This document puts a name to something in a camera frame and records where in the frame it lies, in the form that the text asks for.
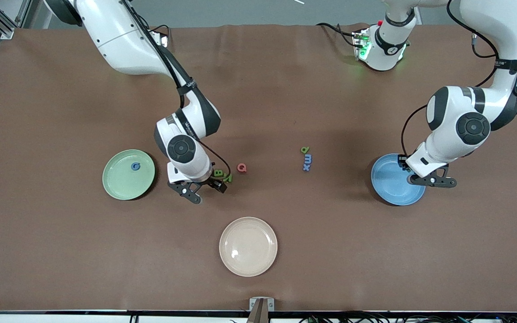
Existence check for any aluminium frame post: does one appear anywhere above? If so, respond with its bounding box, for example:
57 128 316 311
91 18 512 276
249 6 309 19
0 0 32 40

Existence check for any brown camera post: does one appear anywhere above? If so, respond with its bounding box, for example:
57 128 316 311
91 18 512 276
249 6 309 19
246 300 269 323

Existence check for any black base cable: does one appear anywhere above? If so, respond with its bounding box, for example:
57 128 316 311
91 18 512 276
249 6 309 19
316 22 363 48

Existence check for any blue round plate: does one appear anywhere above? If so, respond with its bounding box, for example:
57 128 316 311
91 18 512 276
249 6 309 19
371 153 427 206

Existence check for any green round plate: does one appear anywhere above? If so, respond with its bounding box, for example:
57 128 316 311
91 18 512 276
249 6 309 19
102 149 156 201

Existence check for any grey metal bracket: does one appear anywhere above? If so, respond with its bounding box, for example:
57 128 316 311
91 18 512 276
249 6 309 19
249 297 275 311

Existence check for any silver base connector block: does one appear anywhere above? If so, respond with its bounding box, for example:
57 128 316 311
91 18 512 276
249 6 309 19
150 31 170 48
352 28 372 61

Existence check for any brown table mat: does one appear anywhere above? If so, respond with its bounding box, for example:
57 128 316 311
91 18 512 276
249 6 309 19
0 23 517 313

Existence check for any beige round plate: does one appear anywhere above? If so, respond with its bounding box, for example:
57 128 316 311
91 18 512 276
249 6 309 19
219 217 278 277

